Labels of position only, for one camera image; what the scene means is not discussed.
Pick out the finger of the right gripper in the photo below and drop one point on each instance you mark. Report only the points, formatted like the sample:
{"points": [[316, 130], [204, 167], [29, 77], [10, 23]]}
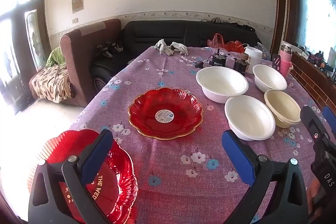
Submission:
{"points": [[330, 118]]}

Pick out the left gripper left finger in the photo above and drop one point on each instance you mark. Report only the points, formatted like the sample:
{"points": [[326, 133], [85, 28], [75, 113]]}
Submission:
{"points": [[47, 204]]}

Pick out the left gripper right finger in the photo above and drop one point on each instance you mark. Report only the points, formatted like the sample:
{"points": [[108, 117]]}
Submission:
{"points": [[288, 203]]}

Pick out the cream bowl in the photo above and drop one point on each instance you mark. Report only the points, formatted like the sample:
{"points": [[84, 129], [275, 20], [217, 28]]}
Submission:
{"points": [[284, 108]]}

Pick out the large red pleated plate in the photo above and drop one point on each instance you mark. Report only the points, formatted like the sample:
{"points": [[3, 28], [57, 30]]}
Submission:
{"points": [[114, 188]]}

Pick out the large white bowl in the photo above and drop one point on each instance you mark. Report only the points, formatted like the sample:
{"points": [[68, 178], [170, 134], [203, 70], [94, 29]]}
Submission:
{"points": [[219, 84]]}

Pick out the red plate with sticker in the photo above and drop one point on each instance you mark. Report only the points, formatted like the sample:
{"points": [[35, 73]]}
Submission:
{"points": [[165, 114]]}

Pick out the right hand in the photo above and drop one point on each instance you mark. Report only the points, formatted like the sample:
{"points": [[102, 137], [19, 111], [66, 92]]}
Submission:
{"points": [[311, 192]]}

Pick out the pink thermos bottle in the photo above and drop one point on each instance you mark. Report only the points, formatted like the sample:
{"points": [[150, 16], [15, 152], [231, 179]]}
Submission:
{"points": [[285, 54]]}

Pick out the white plastic cup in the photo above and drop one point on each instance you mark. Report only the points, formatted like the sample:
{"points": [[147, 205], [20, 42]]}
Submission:
{"points": [[254, 57]]}

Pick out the leaf patterned blanket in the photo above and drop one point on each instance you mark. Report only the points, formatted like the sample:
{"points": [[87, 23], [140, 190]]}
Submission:
{"points": [[51, 83]]}

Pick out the black battery charger device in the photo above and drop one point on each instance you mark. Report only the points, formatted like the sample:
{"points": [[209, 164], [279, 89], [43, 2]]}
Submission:
{"points": [[218, 59]]}

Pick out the red plastic bag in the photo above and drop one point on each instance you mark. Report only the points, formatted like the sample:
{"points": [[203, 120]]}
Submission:
{"points": [[218, 42]]}

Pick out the green cloth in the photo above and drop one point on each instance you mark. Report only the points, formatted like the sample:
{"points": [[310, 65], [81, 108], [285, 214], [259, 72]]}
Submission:
{"points": [[56, 57]]}

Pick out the purple floral tablecloth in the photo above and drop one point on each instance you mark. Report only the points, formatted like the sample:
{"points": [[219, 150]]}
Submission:
{"points": [[184, 180]]}

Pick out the maroon armchair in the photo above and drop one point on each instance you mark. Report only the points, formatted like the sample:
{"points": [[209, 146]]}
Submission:
{"points": [[79, 48]]}

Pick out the wooden glass door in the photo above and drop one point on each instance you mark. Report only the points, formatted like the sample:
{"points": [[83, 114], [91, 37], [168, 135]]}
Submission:
{"points": [[25, 47]]}

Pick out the black sofa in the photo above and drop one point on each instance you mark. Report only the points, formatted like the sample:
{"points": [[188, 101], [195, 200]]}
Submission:
{"points": [[114, 55]]}

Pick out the white work gloves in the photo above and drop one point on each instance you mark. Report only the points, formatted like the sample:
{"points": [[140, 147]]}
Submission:
{"points": [[163, 48]]}

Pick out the small wall plaque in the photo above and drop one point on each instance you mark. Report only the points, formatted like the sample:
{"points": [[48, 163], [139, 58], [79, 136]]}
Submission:
{"points": [[77, 5]]}

